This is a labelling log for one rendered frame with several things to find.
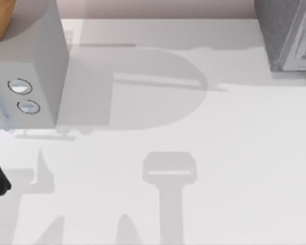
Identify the pale microwave oven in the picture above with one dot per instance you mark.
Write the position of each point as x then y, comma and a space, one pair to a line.
43, 76

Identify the small microwave knob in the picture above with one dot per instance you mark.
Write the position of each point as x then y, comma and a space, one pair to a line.
28, 106

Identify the large microwave knob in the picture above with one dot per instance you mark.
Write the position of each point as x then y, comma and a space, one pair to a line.
20, 86

